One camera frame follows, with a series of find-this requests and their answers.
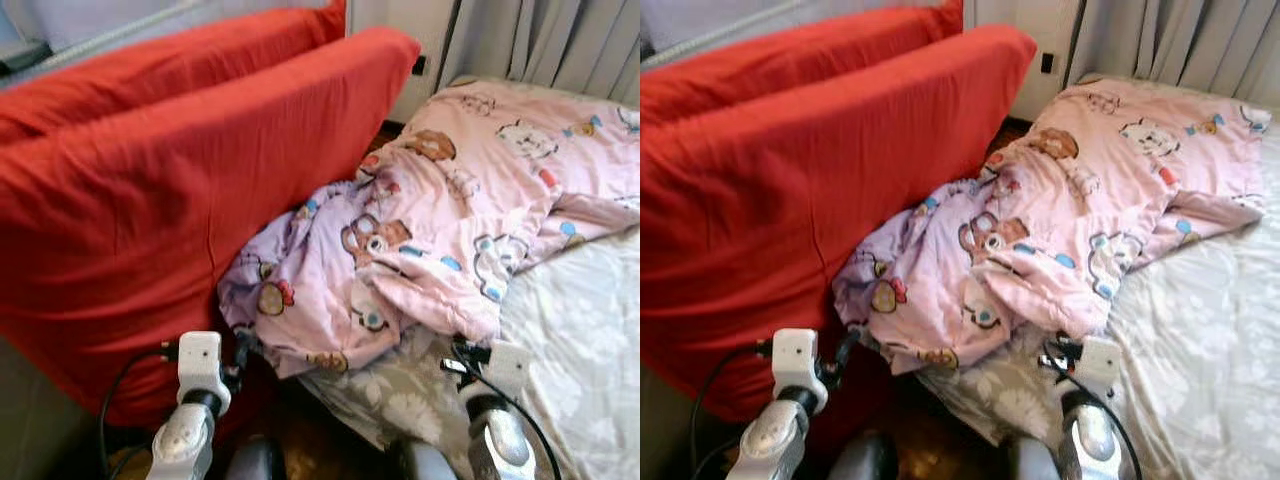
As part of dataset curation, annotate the pink cartoon print blanket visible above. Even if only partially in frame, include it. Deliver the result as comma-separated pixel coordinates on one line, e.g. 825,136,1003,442
217,80,641,381
832,78,1273,376

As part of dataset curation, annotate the silver robot right leg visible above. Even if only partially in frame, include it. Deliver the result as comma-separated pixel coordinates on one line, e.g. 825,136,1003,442
385,440,463,480
1005,437,1063,480

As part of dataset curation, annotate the beige floral bed sheet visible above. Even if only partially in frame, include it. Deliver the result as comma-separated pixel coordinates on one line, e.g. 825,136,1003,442
915,75,1280,480
298,75,641,480

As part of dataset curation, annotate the grey pleated curtain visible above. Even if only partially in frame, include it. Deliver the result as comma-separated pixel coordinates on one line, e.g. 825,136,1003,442
437,0,641,101
1065,0,1280,111

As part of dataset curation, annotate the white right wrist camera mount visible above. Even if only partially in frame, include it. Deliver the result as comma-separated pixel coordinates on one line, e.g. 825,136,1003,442
484,341,534,403
1078,336,1123,401

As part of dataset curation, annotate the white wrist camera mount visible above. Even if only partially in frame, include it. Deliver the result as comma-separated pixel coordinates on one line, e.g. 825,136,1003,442
772,328,829,413
484,341,534,403
176,331,234,414
1078,336,1123,401

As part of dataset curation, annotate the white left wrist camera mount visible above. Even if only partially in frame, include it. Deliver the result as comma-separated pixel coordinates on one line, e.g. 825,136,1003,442
772,328,829,413
176,331,234,414

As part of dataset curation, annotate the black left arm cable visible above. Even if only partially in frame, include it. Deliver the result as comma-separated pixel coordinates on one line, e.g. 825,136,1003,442
692,340,776,480
97,342,181,480

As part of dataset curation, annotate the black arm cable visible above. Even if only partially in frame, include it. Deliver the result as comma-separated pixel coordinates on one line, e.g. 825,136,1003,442
452,345,564,480
692,340,776,480
97,342,181,480
1042,345,1143,480

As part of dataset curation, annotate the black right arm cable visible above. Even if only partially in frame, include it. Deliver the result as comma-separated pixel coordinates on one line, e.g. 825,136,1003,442
1042,345,1143,480
452,345,564,480

